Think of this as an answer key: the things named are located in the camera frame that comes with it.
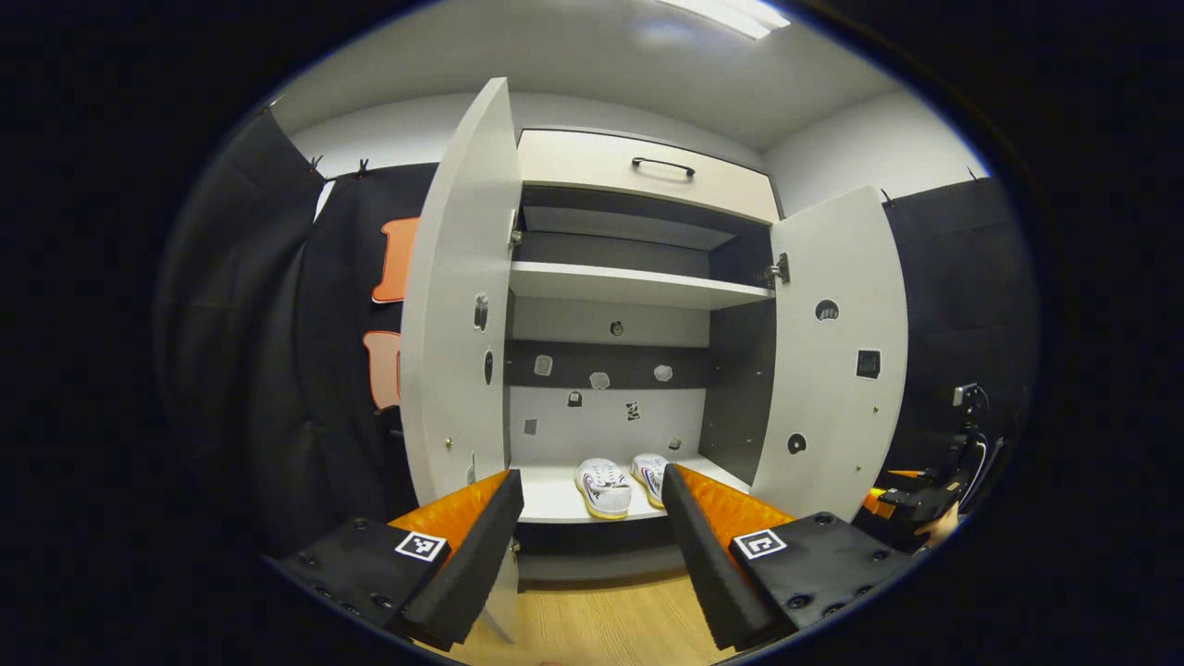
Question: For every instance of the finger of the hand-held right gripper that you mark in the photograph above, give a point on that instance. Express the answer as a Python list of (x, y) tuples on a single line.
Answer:
[(879, 504), (906, 474)]

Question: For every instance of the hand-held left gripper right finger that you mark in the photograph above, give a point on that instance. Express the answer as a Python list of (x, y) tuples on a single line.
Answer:
[(703, 564)]

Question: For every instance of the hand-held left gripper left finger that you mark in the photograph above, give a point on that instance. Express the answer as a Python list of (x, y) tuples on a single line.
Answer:
[(481, 555)]

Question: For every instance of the white shoe cabinet door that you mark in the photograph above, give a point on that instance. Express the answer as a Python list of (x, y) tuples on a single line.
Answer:
[(832, 407), (453, 324)]

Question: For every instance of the white canvas shoe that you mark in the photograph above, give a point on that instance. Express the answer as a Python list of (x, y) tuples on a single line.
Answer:
[(603, 490), (649, 474)]

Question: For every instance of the white shoe cabinet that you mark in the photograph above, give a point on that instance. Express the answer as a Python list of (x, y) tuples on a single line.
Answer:
[(629, 287)]

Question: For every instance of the white cabinet drawer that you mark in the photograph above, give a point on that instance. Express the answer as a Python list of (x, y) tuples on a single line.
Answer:
[(573, 162)]

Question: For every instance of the black backdrop cloth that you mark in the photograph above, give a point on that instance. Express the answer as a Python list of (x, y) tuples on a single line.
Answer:
[(250, 370), (962, 296)]

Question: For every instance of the ceiling light panel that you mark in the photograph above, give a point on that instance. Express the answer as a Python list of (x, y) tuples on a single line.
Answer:
[(731, 14)]

